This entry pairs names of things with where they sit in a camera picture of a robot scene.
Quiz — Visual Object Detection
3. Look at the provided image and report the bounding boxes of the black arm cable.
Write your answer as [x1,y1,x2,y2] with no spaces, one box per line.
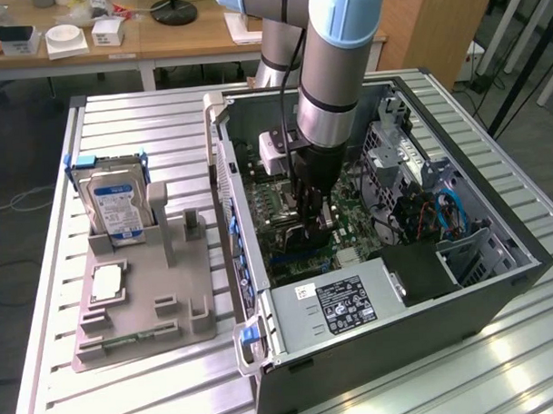
[277,26,311,156]

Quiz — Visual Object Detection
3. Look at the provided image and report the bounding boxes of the white floor cable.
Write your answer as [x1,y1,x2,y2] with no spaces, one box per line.
[0,185,65,214]

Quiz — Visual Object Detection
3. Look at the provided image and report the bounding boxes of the white box with black lid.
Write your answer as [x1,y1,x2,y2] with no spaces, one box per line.
[0,24,44,59]

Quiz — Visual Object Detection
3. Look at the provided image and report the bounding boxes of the silver CPU chip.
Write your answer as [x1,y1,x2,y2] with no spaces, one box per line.
[89,264,127,304]

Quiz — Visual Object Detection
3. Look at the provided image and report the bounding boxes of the CPU socket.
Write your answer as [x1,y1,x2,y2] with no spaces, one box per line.
[274,174,301,211]

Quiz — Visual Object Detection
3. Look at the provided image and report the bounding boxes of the white round container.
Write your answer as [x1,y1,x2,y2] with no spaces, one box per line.
[44,24,92,63]

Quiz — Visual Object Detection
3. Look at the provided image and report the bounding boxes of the silver disk bay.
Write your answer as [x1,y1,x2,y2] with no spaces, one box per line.
[434,220,522,290]

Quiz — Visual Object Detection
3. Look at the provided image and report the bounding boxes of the wooden desk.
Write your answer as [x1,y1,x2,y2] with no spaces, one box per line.
[0,0,390,84]

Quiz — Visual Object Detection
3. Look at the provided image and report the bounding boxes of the black lamp base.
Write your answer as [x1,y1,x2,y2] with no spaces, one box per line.
[149,0,200,28]

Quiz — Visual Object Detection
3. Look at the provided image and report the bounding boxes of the green RAM stick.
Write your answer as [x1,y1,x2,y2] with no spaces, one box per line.
[100,327,158,350]

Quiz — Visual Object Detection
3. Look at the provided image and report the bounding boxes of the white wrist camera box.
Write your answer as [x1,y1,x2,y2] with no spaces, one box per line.
[257,128,302,178]

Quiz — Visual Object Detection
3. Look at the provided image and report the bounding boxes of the green motherboard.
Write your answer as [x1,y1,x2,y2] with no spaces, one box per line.
[237,146,386,290]

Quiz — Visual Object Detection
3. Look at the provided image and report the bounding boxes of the silver drive cage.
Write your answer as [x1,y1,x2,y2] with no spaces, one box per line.
[358,118,439,247]

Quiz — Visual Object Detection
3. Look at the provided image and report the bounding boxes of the small white cardboard box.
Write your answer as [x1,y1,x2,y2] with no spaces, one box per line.
[90,19,127,48]

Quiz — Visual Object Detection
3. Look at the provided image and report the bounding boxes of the white paper stack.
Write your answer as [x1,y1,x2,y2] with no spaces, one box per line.
[223,9,266,47]

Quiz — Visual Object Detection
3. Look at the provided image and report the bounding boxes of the silver power supply unit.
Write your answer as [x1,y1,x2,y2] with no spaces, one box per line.
[268,256,410,354]

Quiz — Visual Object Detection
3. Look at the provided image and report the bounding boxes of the grey parts rack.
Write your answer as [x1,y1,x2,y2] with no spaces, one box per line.
[65,178,220,374]

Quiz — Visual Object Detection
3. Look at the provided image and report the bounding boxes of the blue wire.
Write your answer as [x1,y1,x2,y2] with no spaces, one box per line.
[433,186,470,240]

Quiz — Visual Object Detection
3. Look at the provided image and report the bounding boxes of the white table frame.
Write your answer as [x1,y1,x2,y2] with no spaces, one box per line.
[472,0,553,110]

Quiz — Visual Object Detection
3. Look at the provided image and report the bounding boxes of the black open PC case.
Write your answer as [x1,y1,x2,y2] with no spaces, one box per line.
[200,69,553,414]

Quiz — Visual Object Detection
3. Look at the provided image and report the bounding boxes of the wooden cabinet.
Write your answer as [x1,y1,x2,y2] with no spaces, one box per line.
[373,0,501,94]

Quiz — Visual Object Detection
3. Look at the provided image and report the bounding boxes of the hard disk with blue rails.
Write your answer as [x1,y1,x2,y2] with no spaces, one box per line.
[61,147,153,250]

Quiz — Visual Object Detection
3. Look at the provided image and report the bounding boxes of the blue case latch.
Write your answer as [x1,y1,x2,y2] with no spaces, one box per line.
[240,325,261,348]

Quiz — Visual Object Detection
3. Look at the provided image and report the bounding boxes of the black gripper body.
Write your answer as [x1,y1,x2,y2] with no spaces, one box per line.
[291,142,351,202]

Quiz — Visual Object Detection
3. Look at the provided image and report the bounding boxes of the black slanted pole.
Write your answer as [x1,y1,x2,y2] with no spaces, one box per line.
[482,0,553,140]

